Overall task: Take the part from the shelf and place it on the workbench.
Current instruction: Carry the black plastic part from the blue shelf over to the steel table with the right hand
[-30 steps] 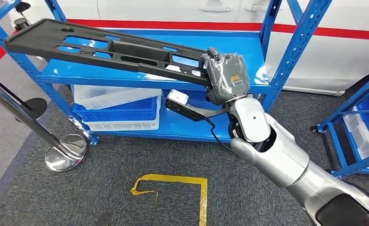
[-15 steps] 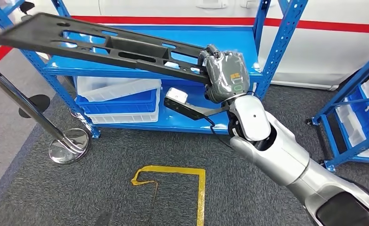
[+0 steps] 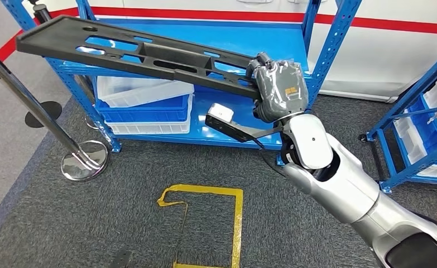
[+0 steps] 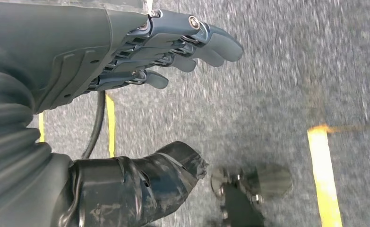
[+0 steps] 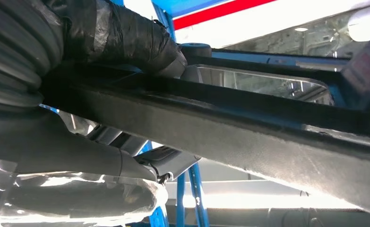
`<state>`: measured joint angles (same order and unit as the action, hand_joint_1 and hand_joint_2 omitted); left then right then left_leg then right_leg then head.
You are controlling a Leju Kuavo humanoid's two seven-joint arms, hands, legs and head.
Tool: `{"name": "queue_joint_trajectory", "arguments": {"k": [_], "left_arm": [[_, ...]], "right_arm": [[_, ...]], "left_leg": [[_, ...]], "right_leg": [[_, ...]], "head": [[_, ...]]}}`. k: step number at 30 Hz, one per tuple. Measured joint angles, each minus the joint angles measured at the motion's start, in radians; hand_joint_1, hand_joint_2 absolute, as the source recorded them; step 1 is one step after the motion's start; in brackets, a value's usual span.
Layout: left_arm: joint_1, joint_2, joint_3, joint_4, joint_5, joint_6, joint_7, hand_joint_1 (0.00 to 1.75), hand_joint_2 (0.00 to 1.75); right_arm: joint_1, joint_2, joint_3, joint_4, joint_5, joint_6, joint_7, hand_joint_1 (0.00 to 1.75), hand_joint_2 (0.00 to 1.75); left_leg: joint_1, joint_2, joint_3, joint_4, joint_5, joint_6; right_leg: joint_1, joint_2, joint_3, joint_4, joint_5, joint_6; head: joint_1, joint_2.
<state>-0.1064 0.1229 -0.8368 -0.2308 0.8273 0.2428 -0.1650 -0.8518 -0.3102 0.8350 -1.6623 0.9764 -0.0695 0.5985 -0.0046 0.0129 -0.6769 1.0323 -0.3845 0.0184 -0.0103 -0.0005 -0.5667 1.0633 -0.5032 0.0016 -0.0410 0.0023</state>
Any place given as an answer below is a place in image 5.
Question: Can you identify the blue metal shelf rack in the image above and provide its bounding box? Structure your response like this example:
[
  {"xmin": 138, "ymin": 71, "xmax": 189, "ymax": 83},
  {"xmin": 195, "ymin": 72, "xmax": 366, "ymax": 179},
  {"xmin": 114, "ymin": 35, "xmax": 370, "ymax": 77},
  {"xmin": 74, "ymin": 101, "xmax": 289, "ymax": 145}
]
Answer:
[{"xmin": 109, "ymin": 0, "xmax": 351, "ymax": 227}]

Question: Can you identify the white car side mirror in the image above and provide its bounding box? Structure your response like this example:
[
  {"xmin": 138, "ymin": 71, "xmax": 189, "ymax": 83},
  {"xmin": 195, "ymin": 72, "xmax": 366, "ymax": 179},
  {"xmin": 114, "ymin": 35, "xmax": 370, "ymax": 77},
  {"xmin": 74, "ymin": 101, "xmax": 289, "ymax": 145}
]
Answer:
[{"xmin": 347, "ymin": 2, "xmax": 370, "ymax": 43}]

